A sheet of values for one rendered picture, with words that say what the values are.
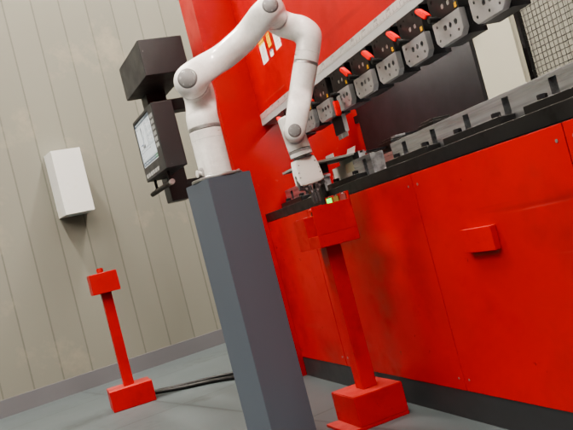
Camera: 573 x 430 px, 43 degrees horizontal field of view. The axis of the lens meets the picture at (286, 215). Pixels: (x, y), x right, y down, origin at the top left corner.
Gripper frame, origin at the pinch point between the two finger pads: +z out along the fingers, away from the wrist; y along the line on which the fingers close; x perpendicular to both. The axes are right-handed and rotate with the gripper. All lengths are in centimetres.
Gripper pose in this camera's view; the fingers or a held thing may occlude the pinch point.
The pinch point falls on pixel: (315, 197)
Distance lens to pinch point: 266.0
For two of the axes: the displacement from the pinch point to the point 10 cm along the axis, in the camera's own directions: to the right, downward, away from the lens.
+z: 3.3, 9.5, 0.0
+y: -8.8, 3.0, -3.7
